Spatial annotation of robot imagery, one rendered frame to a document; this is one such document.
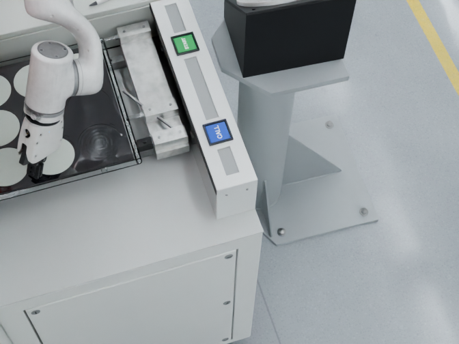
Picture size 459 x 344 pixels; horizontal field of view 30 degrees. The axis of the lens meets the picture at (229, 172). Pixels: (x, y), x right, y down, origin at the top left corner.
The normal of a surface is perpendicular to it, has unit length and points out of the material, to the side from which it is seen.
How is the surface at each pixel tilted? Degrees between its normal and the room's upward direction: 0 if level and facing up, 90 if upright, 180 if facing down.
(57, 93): 80
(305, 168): 90
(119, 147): 0
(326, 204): 0
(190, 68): 0
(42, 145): 90
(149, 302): 90
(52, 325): 90
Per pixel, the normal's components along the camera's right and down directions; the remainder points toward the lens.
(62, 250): 0.02, -0.49
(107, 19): 0.31, 0.83
